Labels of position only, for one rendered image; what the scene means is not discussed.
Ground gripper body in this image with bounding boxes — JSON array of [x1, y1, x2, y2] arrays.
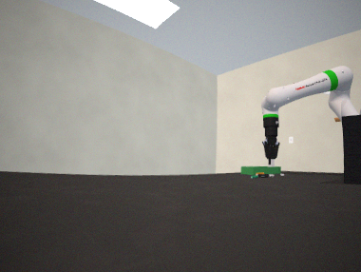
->
[[265, 126, 277, 146]]

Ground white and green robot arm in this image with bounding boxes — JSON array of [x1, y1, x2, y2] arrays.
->
[[261, 66, 361, 128]]

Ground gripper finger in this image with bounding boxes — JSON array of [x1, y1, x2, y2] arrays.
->
[[273, 140, 280, 166], [262, 139, 273, 166]]

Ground green three-compartment bin rack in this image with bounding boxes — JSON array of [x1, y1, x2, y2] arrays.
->
[[240, 166, 281, 175]]

